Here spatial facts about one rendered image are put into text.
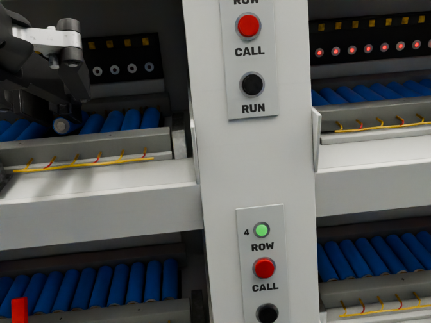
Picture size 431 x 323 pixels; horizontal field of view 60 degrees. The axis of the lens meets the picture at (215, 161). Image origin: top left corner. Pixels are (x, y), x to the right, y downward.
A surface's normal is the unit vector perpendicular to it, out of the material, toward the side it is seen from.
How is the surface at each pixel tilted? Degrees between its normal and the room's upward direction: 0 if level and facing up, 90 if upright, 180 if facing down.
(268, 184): 90
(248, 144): 90
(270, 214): 90
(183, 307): 16
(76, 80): 166
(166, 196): 106
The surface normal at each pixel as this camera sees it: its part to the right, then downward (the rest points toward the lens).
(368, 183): 0.09, 0.44
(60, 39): 0.52, -0.11
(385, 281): -0.07, -0.89
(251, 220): 0.07, 0.18
